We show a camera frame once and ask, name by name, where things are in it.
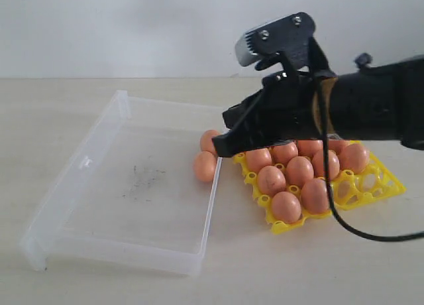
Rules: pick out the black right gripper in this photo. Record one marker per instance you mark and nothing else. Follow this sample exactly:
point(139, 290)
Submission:
point(279, 111)

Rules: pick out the yellow plastic egg tray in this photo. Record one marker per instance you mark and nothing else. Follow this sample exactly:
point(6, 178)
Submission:
point(349, 190)

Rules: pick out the clear plastic container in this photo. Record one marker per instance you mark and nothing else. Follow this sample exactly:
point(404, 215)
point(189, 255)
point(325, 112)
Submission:
point(128, 195)

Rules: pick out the brown egg corner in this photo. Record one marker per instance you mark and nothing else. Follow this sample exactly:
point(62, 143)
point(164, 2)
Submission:
point(286, 207)

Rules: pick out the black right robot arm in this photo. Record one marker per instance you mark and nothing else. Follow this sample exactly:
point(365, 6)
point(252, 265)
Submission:
point(383, 103)

